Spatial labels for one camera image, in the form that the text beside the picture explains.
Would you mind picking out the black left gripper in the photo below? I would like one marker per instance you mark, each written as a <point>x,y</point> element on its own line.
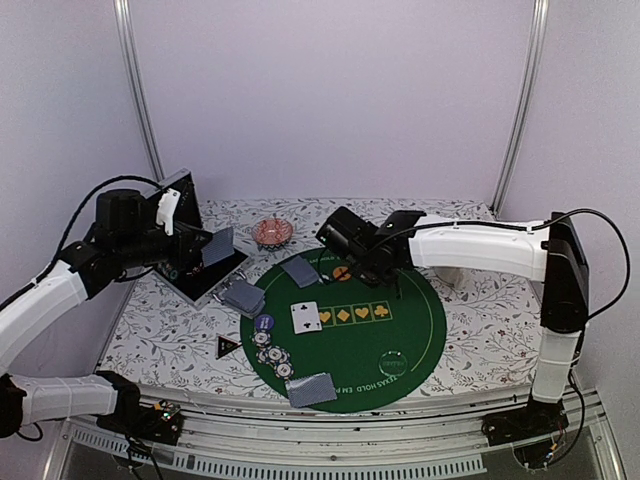
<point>181,242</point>

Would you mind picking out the orange big blind button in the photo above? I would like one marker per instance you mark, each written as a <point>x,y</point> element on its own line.
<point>341,274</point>

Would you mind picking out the blue playing card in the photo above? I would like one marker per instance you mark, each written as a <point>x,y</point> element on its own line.
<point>301,272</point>
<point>310,390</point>

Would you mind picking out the aluminium poker chip case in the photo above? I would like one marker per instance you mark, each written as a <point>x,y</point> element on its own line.
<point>196,284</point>

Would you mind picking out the face-up ace of clubs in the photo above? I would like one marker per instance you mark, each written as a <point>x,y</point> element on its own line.
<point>305,317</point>

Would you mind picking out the clear acrylic dealer button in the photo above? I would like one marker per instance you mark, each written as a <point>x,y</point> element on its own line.
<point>393,364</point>

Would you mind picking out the blue playing card deck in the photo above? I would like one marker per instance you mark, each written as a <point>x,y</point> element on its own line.
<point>246,298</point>

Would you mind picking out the purple small blind button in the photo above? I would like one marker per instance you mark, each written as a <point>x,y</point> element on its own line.
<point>264,323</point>

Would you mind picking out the white blue poker chip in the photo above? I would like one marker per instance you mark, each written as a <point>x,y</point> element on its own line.
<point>273,355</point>
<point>284,370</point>
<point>261,339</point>

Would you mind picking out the face-up ace of diamonds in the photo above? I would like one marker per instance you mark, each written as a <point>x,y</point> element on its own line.
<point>220,247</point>

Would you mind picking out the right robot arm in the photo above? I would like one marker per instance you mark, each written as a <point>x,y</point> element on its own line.
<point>461,252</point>

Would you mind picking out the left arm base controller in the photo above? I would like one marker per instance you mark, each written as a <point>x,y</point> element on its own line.
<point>160,423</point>

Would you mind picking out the right arm base controller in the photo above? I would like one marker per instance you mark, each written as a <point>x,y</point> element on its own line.
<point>548,421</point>

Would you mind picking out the cream ceramic mug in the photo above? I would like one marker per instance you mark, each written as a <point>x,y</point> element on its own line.
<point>451,276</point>

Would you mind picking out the round green poker mat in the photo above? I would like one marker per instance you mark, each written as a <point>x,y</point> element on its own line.
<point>359,324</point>

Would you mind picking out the red patterned bowl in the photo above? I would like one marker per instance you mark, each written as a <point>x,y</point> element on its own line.
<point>272,233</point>

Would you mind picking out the floral white tablecloth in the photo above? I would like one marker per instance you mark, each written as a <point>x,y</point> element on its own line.
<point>493,331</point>

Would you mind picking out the black triangular card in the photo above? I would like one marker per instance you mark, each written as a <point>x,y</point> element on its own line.
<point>225,346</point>

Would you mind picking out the aluminium table front rail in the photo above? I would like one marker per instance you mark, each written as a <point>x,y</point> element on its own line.
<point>415,438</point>

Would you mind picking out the left aluminium frame post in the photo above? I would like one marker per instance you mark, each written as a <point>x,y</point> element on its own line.
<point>124,24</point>

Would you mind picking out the aluminium frame post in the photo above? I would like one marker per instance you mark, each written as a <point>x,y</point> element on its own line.
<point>124,24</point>
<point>531,68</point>

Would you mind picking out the right aluminium frame post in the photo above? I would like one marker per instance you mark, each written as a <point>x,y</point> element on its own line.
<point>531,68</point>

